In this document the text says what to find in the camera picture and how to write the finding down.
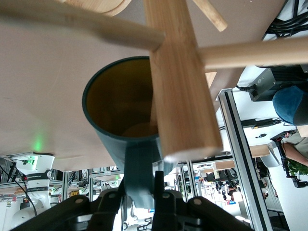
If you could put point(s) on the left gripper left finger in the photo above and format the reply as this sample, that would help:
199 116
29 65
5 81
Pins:
79 211

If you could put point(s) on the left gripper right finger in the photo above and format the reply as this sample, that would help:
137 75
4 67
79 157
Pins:
168 211

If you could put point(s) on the dark green cup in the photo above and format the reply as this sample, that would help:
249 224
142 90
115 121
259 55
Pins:
138 168

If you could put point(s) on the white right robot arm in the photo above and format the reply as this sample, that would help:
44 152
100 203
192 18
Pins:
36 183

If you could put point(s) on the wooden cup rack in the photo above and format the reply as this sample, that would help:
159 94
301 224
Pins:
180 84

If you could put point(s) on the wooden desk board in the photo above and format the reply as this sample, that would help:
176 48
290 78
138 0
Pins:
258 151

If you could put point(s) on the brown table cover sheet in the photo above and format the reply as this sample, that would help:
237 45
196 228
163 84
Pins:
36 84

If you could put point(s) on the green plant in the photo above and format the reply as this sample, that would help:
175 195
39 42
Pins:
298 168

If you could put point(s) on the seated person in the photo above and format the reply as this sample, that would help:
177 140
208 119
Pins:
296 151

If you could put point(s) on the grey power supply box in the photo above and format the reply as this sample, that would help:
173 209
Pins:
272 79

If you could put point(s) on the aluminium table leg frame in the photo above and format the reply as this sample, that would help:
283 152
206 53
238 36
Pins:
238 134

